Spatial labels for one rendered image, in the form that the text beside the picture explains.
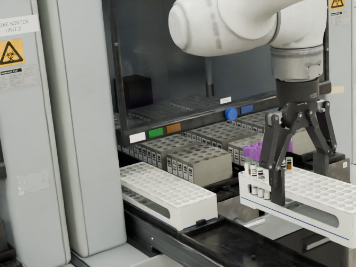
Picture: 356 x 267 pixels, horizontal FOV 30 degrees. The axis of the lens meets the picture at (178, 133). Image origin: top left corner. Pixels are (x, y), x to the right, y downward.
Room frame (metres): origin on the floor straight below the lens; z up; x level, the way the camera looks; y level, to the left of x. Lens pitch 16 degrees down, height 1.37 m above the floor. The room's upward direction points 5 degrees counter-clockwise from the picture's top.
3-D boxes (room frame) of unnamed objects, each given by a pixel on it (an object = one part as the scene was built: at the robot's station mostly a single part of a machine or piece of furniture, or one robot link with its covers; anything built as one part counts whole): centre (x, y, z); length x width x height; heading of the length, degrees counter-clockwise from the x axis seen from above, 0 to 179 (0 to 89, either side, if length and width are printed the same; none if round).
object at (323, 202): (1.13, -0.23, 0.89); 0.30 x 0.10 x 0.06; 32
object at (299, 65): (1.15, -0.22, 1.15); 0.09 x 0.09 x 0.06
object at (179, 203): (1.36, 0.05, 0.83); 0.30 x 0.10 x 0.06; 33
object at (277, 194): (1.12, -0.17, 0.93); 0.03 x 0.01 x 0.07; 32
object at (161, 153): (1.57, 0.00, 0.85); 0.12 x 0.02 x 0.06; 123
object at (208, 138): (1.65, -0.12, 0.85); 0.12 x 0.02 x 0.06; 122
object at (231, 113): (1.46, -0.12, 0.98); 0.03 x 0.01 x 0.03; 123
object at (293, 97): (1.15, -0.22, 1.07); 0.08 x 0.07 x 0.09; 122
